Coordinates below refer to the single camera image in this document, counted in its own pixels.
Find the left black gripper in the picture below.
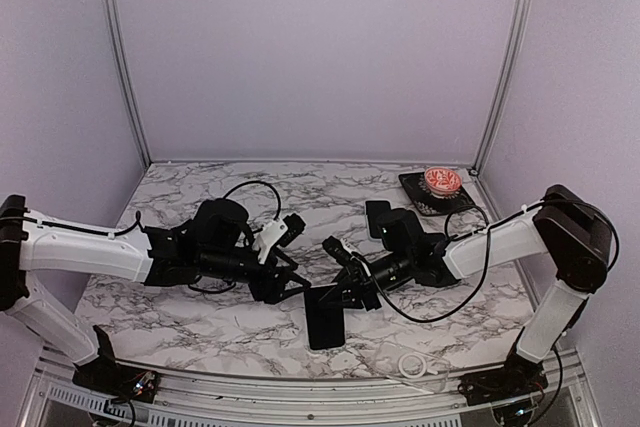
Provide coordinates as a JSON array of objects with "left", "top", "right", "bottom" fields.
[{"left": 199, "top": 247, "right": 312, "bottom": 305}]

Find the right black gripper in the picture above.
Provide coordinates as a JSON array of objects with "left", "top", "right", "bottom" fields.
[{"left": 318, "top": 250, "right": 413, "bottom": 312}]

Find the pink smartphone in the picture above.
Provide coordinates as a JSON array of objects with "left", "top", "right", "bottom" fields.
[{"left": 364, "top": 200, "right": 391, "bottom": 240}]

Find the clear magsafe phone case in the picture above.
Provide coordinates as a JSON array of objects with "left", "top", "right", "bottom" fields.
[{"left": 367, "top": 341, "right": 451, "bottom": 394}]

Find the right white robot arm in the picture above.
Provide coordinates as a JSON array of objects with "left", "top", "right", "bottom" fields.
[{"left": 305, "top": 184, "right": 620, "bottom": 395}]

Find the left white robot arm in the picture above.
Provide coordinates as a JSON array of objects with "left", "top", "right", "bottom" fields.
[{"left": 1, "top": 194, "right": 311, "bottom": 392}]

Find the black patterned tray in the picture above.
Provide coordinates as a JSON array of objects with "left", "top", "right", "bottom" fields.
[{"left": 398, "top": 172, "right": 475, "bottom": 217}]

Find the red patterned bowl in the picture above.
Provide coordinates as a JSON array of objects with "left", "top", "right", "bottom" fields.
[{"left": 424, "top": 167, "right": 462, "bottom": 197}]

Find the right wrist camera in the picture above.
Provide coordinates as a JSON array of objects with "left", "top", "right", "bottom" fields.
[{"left": 322, "top": 236, "right": 371, "bottom": 278}]

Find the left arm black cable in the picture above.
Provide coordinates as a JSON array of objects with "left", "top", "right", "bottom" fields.
[{"left": 107, "top": 180, "right": 281, "bottom": 296}]

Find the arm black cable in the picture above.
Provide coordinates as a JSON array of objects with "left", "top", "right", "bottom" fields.
[
  {"left": 107, "top": 180, "right": 281, "bottom": 296},
  {"left": 369, "top": 201, "right": 620, "bottom": 324}
]

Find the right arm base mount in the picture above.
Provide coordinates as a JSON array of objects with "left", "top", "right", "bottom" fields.
[{"left": 458, "top": 352, "right": 548, "bottom": 406}]

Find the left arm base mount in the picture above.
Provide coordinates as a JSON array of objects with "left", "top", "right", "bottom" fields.
[{"left": 72, "top": 326, "right": 160, "bottom": 404}]

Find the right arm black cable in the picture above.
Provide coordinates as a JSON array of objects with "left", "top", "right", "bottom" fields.
[{"left": 369, "top": 201, "right": 620, "bottom": 324}]

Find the front aluminium rail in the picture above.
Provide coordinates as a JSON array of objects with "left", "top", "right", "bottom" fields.
[{"left": 17, "top": 350, "right": 601, "bottom": 426}]

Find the right aluminium frame post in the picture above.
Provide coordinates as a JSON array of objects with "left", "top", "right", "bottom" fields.
[{"left": 473, "top": 0, "right": 532, "bottom": 176}]

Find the aluminium frame post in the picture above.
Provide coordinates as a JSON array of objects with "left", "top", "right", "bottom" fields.
[
  {"left": 103, "top": 0, "right": 152, "bottom": 170},
  {"left": 473, "top": 0, "right": 532, "bottom": 176}
]

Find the left aluminium frame post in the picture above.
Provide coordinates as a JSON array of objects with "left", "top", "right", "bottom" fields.
[{"left": 103, "top": 0, "right": 152, "bottom": 170}]

